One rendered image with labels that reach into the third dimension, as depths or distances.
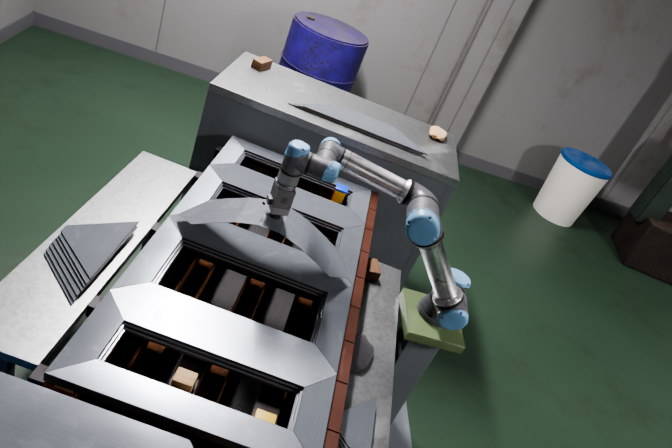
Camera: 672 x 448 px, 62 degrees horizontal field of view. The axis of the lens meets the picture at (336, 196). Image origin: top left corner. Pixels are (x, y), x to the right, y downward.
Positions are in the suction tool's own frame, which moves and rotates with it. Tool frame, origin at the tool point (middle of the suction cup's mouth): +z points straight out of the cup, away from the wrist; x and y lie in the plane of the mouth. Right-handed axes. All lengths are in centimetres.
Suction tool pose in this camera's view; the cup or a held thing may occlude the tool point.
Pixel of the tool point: (273, 218)
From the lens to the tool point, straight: 203.1
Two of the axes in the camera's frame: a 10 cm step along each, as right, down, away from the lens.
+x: 9.2, 1.5, 3.7
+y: 2.3, 5.8, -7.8
